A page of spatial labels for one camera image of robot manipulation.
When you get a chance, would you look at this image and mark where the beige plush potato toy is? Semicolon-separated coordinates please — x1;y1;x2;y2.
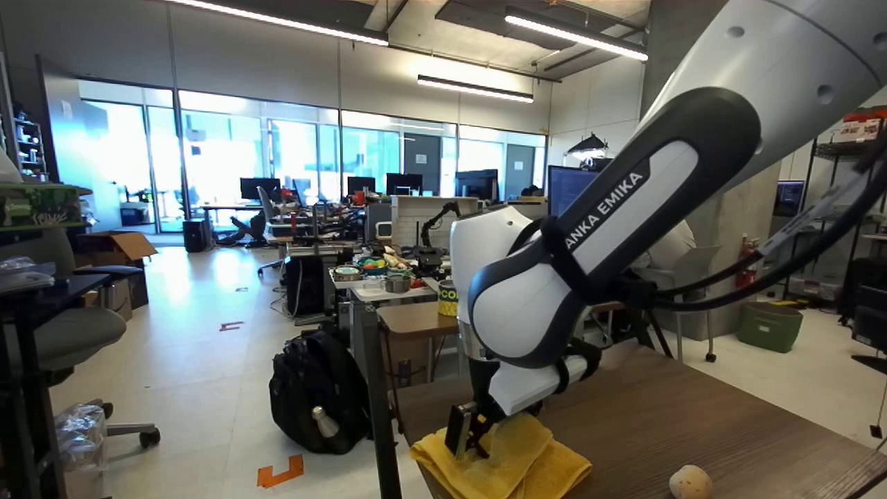
668;466;713;499

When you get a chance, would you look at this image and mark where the yellow towel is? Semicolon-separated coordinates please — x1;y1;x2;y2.
411;412;593;499

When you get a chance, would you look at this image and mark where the blue computer monitor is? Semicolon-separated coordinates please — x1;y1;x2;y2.
549;167;596;216

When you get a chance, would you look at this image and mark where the grey office chair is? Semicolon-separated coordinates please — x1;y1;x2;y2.
0;229;131;456

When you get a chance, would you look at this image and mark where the brown side desk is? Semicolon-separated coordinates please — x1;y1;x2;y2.
373;300;456;388

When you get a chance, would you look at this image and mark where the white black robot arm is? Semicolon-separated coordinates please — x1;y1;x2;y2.
444;0;887;453

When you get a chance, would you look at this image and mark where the black backpack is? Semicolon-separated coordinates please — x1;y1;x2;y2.
268;329;370;453

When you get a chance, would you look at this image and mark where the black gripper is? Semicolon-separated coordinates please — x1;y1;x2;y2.
444;359;505;456

